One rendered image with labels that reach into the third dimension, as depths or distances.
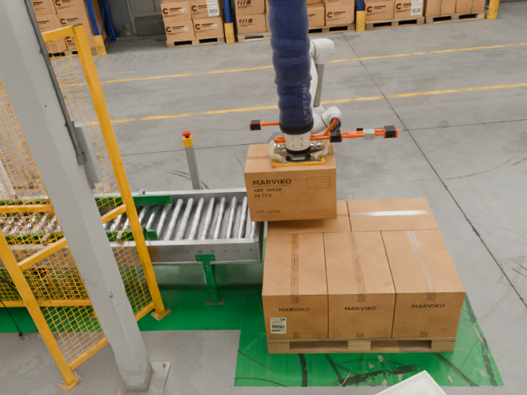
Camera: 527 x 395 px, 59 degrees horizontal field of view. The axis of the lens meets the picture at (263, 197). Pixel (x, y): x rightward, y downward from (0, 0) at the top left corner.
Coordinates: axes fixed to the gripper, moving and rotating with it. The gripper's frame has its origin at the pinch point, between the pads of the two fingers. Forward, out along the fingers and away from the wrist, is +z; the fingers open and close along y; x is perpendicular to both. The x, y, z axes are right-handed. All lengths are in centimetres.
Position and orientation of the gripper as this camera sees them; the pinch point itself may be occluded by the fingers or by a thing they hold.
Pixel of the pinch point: (337, 135)
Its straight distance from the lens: 312.2
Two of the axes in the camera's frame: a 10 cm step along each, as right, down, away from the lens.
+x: -10.0, 0.4, 0.9
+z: -0.6, 5.5, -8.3
